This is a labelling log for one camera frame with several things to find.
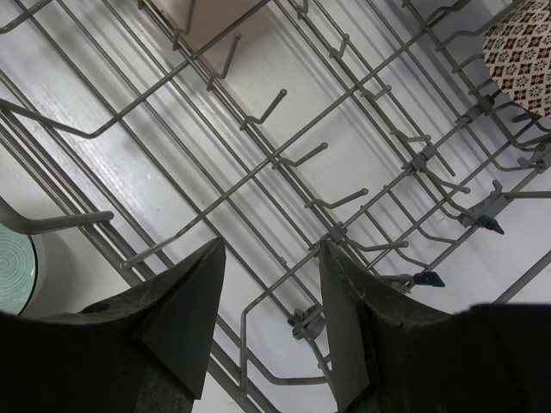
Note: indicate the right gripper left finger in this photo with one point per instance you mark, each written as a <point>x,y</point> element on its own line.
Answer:
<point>143,350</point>

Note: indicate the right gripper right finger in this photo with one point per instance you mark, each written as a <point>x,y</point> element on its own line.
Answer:
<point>390,353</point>

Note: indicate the light teal bowl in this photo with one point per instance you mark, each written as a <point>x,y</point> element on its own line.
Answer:
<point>18,267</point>

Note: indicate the grey patterned bowl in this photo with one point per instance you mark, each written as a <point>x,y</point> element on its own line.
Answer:
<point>516,52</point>

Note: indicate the grey wire dish rack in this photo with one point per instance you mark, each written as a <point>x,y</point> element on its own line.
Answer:
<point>275,125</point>

